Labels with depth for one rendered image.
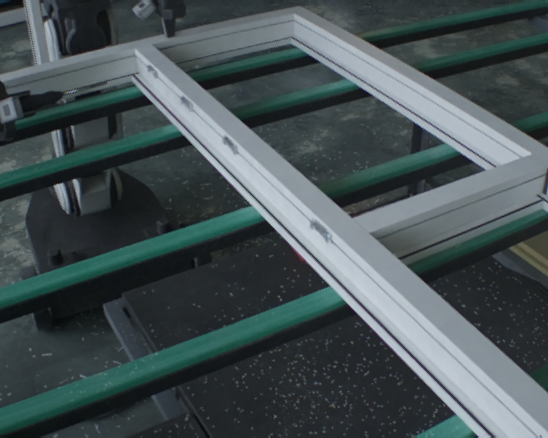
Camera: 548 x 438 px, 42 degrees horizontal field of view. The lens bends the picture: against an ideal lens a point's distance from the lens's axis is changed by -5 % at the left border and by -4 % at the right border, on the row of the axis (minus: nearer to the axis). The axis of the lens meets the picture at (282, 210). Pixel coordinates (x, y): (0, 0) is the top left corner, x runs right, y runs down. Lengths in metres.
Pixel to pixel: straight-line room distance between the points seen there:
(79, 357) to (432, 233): 1.37
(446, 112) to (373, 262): 0.52
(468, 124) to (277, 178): 0.42
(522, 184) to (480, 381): 0.46
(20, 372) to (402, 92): 1.37
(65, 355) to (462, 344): 1.57
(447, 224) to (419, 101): 0.42
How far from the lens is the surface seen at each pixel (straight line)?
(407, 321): 0.98
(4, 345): 2.38
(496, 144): 1.38
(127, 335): 1.48
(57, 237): 2.47
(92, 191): 2.35
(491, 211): 1.24
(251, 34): 1.85
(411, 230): 1.13
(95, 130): 2.12
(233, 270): 1.56
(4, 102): 1.49
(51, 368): 2.26
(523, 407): 0.86
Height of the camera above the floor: 1.56
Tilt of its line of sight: 34 degrees down
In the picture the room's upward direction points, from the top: 1 degrees counter-clockwise
